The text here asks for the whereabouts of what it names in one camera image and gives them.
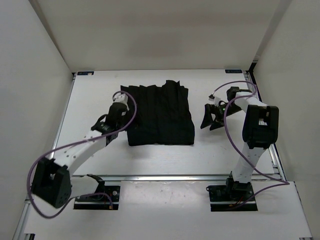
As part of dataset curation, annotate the left blue label sticker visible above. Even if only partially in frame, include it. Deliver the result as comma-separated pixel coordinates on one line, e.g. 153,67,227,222
77,71,94,76

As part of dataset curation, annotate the right blue label sticker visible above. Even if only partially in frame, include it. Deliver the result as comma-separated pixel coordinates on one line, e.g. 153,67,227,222
225,69,243,74

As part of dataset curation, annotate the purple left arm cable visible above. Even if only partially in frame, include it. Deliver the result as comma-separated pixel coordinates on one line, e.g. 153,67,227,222
26,90,138,218

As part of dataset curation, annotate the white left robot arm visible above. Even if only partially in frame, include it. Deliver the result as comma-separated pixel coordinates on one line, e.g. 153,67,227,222
31,100,130,209

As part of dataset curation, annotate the black pleated skirt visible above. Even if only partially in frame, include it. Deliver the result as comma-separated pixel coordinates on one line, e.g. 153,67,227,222
120,80,195,147

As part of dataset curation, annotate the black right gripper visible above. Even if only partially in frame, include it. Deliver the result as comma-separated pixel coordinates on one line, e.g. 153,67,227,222
200,103,243,130

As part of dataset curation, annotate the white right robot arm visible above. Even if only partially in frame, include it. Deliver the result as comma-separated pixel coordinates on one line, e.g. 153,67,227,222
200,86,279,200

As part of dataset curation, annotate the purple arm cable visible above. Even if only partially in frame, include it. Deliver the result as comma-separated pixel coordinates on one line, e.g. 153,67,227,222
208,80,291,208
26,90,138,218

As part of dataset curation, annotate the left aluminium frame rail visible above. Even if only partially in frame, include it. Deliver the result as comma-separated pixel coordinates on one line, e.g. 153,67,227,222
12,198,35,240

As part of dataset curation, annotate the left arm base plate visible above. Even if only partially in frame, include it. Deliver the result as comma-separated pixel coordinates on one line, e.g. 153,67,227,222
73,174,121,211

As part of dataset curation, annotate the blue label sticker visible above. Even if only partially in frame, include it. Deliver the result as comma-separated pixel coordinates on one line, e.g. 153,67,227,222
225,69,243,74
77,71,94,76

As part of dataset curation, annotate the front aluminium rail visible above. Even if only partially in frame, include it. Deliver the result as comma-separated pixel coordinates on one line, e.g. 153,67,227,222
72,174,233,182

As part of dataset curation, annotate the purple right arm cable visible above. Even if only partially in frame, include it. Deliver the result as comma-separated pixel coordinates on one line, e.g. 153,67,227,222
208,80,291,208

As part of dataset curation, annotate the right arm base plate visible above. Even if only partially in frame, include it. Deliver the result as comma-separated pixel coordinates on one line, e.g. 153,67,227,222
206,177,258,212

